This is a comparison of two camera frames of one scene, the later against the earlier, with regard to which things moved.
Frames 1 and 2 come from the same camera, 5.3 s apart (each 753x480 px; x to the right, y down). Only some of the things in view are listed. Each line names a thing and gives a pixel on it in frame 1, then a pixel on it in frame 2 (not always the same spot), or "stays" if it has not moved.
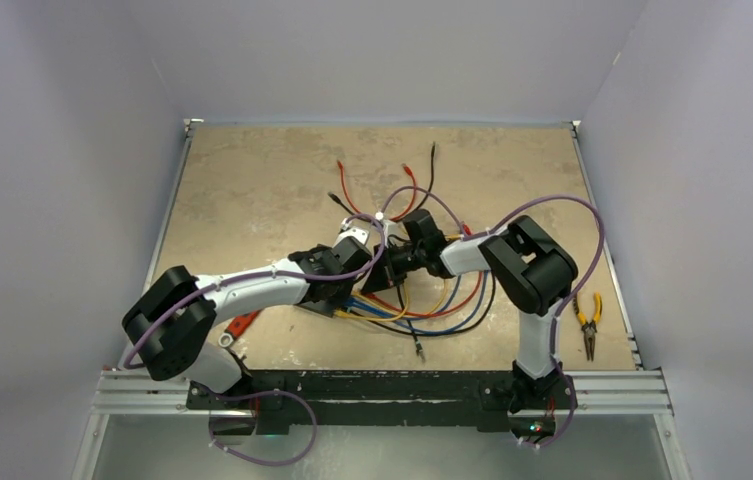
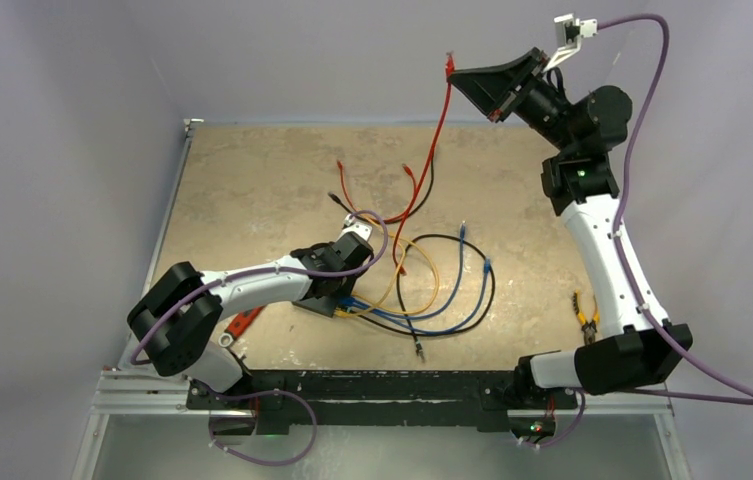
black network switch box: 325,307 stays
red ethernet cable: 360,214 stays
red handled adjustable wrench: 236,327 stays
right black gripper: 384,273 -> 496,88
